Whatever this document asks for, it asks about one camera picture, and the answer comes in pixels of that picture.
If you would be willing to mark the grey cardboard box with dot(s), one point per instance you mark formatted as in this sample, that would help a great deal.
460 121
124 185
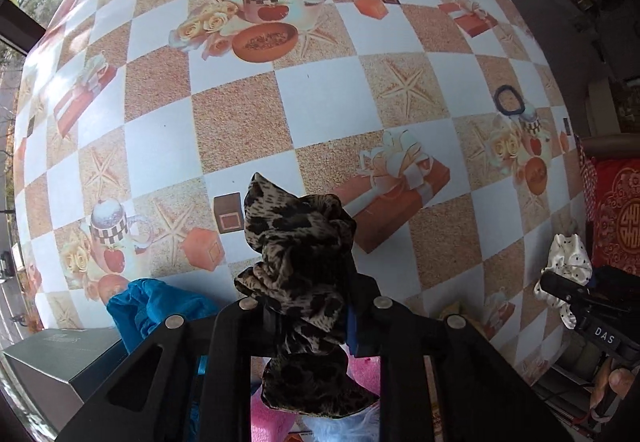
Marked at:
60 362

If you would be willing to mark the leopard print scrunchie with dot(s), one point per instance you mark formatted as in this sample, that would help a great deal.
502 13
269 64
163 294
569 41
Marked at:
300 242

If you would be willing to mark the pink sponge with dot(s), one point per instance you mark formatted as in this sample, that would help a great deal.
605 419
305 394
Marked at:
272 422

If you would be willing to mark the person's right hand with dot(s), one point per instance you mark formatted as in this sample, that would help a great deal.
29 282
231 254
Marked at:
625 382

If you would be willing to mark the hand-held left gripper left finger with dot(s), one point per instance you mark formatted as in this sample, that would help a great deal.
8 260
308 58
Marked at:
235 337

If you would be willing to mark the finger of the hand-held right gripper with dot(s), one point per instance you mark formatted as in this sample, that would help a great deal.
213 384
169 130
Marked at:
565 294

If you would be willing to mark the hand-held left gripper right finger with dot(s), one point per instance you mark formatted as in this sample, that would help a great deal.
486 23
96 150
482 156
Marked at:
352 329

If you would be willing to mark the red embroidered cushion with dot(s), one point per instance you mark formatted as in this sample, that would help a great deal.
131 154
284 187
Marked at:
620 202

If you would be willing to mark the checkered printed tablecloth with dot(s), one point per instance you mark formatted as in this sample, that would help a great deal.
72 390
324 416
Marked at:
325 86

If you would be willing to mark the white polka dot scrunchie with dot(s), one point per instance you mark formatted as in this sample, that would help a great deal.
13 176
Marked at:
565 257

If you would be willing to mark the blue nonwoven cloth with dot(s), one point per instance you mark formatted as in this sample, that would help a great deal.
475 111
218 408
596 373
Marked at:
150 309

